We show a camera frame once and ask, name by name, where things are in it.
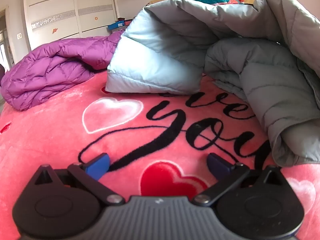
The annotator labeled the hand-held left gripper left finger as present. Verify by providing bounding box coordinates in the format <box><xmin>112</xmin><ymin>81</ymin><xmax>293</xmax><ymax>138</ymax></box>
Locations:
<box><xmin>33</xmin><ymin>153</ymin><xmax>126</xmax><ymax>207</ymax></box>

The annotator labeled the pink printed blanket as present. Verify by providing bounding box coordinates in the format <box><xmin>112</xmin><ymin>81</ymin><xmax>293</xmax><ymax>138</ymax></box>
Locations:
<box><xmin>0</xmin><ymin>70</ymin><xmax>320</xmax><ymax>240</ymax></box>

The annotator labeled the white door frame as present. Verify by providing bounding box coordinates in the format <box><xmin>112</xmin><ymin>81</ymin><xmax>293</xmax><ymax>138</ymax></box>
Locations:
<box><xmin>0</xmin><ymin>6</ymin><xmax>15</xmax><ymax>73</ymax></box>

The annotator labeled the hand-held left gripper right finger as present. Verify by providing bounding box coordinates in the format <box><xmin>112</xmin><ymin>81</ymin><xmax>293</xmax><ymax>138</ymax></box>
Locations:
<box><xmin>192</xmin><ymin>153</ymin><xmax>285</xmax><ymax>207</ymax></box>

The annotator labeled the blue box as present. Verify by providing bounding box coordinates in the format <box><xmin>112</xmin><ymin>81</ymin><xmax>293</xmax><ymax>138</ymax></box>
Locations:
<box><xmin>107</xmin><ymin>21</ymin><xmax>125</xmax><ymax>32</ymax></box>

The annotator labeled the light blue down jacket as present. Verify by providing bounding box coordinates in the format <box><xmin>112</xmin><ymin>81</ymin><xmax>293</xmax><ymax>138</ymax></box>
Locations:
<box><xmin>105</xmin><ymin>0</ymin><xmax>320</xmax><ymax>167</ymax></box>

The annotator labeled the white wardrobe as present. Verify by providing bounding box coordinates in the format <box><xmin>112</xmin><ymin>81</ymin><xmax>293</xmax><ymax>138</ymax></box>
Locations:
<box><xmin>23</xmin><ymin>0</ymin><xmax>119</xmax><ymax>52</ymax></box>

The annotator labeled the purple down jacket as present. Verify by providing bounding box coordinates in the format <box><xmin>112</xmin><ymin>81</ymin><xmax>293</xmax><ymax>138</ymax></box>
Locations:
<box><xmin>0</xmin><ymin>29</ymin><xmax>125</xmax><ymax>112</ymax></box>

